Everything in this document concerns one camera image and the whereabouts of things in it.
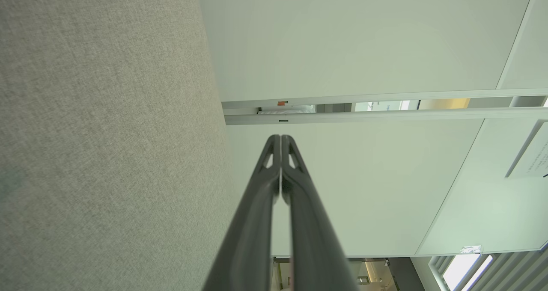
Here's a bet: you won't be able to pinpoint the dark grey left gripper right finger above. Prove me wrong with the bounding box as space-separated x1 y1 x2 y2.
280 135 360 291

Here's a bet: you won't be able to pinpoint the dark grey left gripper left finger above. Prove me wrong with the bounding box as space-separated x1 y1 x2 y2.
201 135 282 291

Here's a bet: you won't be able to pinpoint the grey fabric sofa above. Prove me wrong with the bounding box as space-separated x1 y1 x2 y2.
0 0 241 291

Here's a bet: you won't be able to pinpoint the grey window blinds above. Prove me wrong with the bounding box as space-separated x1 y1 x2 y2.
428 248 548 291

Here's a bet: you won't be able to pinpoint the white paper wall sign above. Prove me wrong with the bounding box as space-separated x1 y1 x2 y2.
505 124 548 180

